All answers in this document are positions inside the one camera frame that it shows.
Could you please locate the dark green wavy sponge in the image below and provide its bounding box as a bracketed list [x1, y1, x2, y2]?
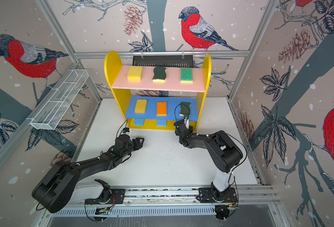
[152, 67, 167, 83]
[179, 102, 191, 116]

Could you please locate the blue sponge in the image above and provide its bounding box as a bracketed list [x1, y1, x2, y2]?
[156, 119, 167, 127]
[133, 118, 145, 126]

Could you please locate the orange sponge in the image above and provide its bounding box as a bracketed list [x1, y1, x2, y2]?
[156, 102, 167, 116]

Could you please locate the yellow orange-tinted sponge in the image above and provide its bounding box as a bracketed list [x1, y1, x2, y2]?
[134, 99, 147, 114]

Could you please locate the bright green sponge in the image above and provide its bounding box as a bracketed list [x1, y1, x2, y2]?
[180, 68, 193, 83]

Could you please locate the plain yellow sponge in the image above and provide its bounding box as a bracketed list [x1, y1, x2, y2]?
[127, 66, 143, 82]

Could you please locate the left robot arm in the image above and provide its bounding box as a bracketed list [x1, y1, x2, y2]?
[32, 134, 144, 213]

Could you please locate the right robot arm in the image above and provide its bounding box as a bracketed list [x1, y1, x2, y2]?
[174, 120, 243, 193]

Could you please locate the yellow shelf unit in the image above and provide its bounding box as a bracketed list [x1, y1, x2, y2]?
[104, 51, 212, 131]

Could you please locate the black perforated metal tray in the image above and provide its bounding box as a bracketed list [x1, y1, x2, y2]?
[132, 55, 193, 68]

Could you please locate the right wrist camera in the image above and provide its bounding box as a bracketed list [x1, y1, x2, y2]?
[184, 114, 189, 129]

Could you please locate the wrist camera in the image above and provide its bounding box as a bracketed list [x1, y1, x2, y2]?
[184, 114, 189, 129]
[121, 127, 131, 134]

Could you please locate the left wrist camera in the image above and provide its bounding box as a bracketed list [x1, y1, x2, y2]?
[121, 127, 131, 134]

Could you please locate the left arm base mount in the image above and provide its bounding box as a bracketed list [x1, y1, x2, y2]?
[85, 189, 125, 205]

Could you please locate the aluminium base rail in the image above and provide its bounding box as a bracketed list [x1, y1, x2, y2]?
[43, 185, 278, 208]

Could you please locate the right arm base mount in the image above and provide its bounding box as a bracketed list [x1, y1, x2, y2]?
[196, 187, 238, 203]

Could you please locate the white wire mesh basket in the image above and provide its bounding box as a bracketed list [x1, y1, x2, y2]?
[30, 69, 89, 130]

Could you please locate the horizontal aluminium frame bar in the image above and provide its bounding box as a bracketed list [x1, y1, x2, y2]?
[74, 50, 250, 59]

